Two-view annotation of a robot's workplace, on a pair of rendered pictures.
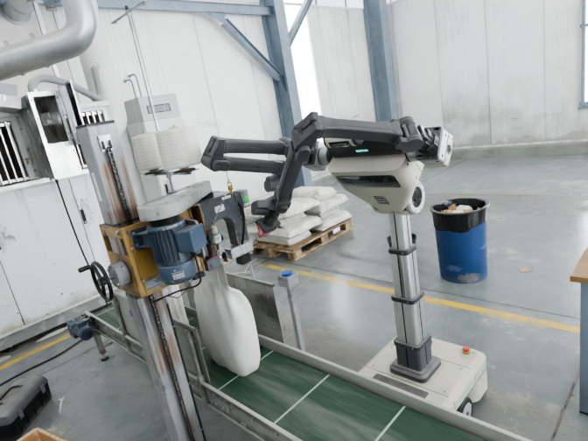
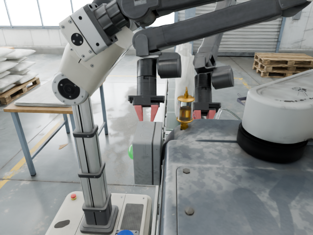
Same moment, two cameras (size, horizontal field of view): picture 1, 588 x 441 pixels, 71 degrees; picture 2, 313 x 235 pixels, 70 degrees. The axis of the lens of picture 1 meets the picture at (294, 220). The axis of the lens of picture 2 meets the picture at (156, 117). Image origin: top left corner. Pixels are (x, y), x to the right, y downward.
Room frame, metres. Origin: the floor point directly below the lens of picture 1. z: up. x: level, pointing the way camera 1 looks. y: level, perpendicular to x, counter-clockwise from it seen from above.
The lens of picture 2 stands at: (2.30, 0.50, 1.52)
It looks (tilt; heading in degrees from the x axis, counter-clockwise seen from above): 26 degrees down; 228
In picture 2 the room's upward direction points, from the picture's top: straight up
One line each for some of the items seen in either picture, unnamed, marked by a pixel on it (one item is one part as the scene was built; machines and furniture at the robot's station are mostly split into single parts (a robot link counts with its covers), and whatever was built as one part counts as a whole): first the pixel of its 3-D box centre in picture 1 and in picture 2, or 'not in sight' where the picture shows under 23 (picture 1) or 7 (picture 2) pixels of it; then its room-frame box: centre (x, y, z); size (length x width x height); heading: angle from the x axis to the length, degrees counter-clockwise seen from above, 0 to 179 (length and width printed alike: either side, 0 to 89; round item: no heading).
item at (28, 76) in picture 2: not in sight; (20, 77); (1.33, -4.65, 0.21); 0.66 x 0.42 x 0.13; 46
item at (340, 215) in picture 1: (325, 220); not in sight; (5.25, -0.42, 0.20); 0.67 x 0.43 x 0.15; 134
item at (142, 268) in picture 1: (153, 248); not in sight; (1.80, 0.66, 1.18); 0.34 x 0.25 x 0.31; 134
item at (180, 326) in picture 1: (154, 337); not in sight; (2.20, 0.93, 0.54); 1.05 x 0.02 x 0.41; 44
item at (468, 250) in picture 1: (461, 240); not in sight; (3.38, -1.42, 0.32); 0.51 x 0.48 x 0.65; 134
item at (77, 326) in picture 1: (82, 327); not in sight; (2.93, 1.76, 0.35); 0.30 x 0.15 x 0.15; 44
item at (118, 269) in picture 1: (118, 274); not in sight; (1.66, 0.78, 1.14); 0.11 x 0.06 x 0.11; 44
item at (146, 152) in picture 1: (149, 150); not in sight; (1.90, 0.59, 1.61); 0.15 x 0.14 x 0.17; 44
